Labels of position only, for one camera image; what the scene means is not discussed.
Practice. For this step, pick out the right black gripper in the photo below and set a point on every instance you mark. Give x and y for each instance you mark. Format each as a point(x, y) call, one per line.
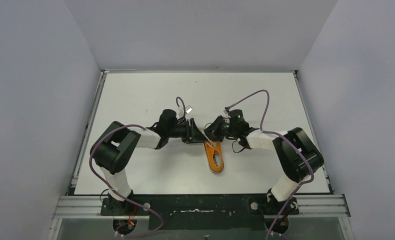
point(213, 132)

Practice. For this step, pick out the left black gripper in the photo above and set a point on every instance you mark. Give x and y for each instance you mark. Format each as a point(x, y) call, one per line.
point(189, 130)

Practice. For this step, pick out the orange canvas sneaker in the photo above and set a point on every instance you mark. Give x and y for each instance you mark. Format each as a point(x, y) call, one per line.
point(214, 156)

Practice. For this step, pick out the cream shoelace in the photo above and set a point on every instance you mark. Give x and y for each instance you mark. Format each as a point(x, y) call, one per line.
point(204, 131)

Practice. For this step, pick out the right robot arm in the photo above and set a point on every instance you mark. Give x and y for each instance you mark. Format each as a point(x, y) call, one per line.
point(298, 156)

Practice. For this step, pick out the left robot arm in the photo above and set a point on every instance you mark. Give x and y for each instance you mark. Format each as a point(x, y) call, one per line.
point(114, 148)

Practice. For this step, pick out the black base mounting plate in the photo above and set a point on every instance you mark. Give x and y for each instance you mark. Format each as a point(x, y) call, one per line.
point(253, 211)

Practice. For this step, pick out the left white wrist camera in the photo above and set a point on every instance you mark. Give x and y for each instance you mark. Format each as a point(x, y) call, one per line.
point(188, 109)

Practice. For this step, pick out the aluminium right table rail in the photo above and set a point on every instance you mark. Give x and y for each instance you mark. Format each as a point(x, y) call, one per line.
point(297, 82)

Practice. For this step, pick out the aluminium front rail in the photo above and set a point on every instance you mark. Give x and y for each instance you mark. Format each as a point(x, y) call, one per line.
point(310, 206)

